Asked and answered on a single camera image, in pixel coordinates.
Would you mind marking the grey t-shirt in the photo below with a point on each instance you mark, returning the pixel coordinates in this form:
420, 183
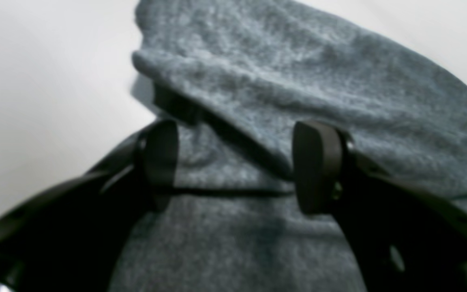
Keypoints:
237, 75

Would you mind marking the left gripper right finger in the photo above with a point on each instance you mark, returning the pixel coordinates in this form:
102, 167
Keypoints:
404, 238

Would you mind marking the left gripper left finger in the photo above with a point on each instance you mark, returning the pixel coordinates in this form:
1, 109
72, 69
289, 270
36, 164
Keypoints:
68, 238

